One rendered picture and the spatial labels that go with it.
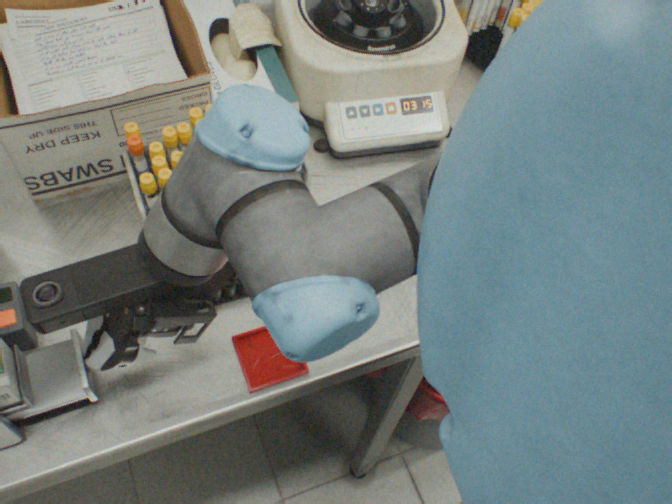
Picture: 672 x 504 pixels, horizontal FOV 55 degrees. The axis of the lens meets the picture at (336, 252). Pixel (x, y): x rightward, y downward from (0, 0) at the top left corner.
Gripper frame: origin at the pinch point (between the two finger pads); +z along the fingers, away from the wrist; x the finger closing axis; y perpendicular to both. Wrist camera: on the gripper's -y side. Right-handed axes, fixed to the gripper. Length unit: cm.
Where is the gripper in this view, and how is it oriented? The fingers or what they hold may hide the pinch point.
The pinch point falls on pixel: (87, 360)
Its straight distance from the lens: 71.0
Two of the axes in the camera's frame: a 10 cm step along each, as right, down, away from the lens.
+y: 7.6, 0.2, 6.5
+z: -5.3, 5.9, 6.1
